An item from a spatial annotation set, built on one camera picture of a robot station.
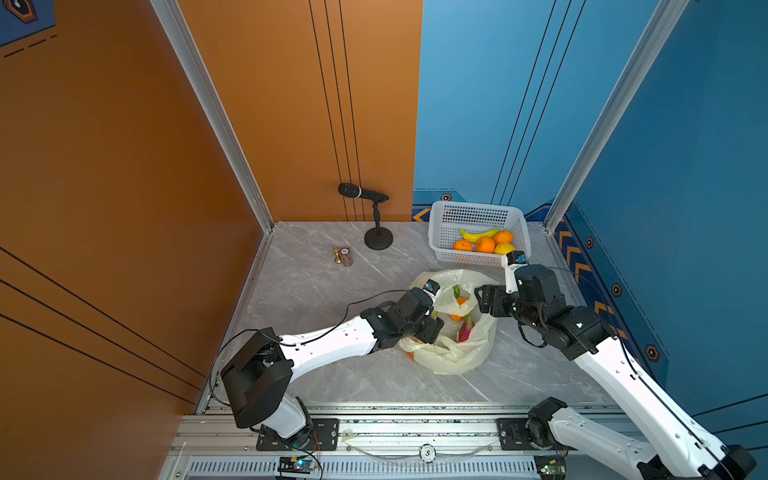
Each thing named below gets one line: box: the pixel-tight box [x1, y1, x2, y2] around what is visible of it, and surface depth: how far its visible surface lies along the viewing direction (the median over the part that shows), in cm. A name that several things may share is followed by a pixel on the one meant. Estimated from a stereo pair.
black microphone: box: [338, 183, 389, 202], surface depth 91 cm
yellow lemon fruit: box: [494, 242, 516, 255], surface depth 107 cm
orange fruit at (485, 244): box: [476, 236, 496, 254], surface depth 108 cm
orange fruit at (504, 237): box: [494, 229, 514, 244], surface depth 111 cm
